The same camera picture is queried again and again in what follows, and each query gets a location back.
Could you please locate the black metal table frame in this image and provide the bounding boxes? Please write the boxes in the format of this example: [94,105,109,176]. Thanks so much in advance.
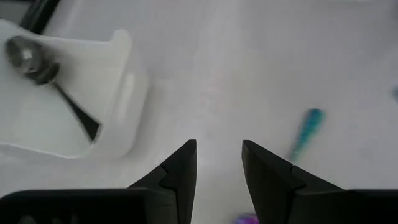
[18,0,62,35]

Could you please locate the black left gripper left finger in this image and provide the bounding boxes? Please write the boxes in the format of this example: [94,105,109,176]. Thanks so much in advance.
[127,139,198,224]

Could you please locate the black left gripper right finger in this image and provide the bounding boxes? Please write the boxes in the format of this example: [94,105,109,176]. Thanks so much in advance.
[241,139,343,224]

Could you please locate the glossy black spoon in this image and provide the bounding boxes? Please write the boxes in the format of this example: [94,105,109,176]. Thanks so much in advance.
[4,35,102,144]

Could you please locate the iridescent rainbow spoon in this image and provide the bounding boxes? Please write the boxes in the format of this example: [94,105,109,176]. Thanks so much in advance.
[232,107,326,224]

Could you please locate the white plastic bin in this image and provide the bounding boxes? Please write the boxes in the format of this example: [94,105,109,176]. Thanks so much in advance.
[0,18,149,160]

